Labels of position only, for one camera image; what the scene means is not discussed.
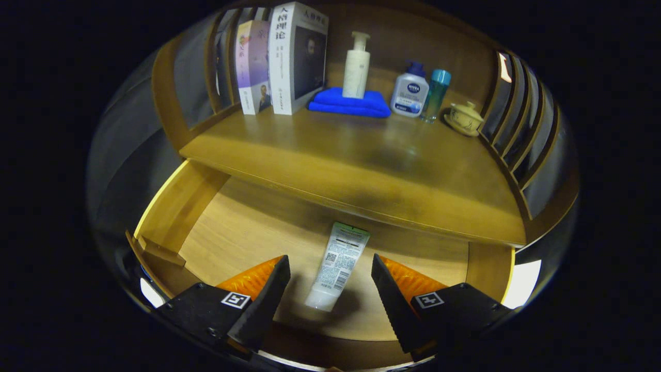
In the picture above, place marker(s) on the white pump bottle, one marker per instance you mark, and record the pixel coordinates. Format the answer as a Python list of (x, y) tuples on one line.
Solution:
[(356, 72)]

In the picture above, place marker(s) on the wooden countertop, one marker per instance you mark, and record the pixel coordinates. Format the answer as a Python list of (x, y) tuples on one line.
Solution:
[(361, 160)]

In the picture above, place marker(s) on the slim teal bottle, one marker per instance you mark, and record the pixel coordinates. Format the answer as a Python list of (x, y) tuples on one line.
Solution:
[(436, 93)]

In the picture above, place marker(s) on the thick white book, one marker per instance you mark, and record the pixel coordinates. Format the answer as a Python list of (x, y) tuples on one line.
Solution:
[(283, 62)]

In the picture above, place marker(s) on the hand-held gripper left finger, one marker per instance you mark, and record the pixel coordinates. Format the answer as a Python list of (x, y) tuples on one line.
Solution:
[(266, 302)]

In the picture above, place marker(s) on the white bottle with blue cap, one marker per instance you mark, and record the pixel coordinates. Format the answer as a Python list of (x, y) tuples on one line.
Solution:
[(409, 95)]

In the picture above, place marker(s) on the brown wooden drawer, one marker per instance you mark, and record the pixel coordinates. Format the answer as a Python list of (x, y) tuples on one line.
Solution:
[(248, 227)]

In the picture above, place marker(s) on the beige lidded teacup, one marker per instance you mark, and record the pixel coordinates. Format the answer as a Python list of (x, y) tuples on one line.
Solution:
[(465, 119)]

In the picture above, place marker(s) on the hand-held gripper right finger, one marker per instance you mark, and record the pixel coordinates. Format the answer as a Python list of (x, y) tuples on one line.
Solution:
[(395, 305)]

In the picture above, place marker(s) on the blue folded cloth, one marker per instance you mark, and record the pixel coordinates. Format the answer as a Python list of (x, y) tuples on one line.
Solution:
[(335, 103)]

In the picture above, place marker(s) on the purple book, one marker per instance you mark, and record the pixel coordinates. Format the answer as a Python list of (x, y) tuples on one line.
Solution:
[(253, 62)]

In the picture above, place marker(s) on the white cosmetic tube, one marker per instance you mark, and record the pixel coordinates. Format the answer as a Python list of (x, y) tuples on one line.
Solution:
[(338, 263)]

